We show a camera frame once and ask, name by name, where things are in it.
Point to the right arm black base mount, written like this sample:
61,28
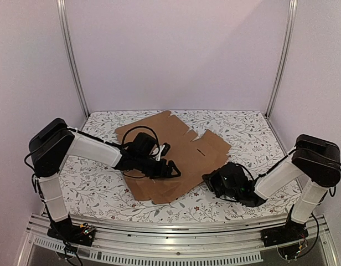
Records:
290,239

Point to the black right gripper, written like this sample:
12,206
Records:
212,181

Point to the left aluminium frame post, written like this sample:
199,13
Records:
65,30

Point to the right aluminium frame post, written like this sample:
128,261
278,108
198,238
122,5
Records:
292,10

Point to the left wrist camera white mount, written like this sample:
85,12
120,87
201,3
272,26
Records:
157,152

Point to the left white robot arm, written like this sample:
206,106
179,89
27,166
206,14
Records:
53,144

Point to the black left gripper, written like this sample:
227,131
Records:
161,173

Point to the floral patterned table mat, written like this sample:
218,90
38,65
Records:
98,191

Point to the aluminium frame post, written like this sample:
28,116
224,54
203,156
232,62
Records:
65,30
292,10

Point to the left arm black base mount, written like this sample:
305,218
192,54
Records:
65,230

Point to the front aluminium rail base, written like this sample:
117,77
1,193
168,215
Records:
219,243

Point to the brown cardboard box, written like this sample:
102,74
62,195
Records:
194,155

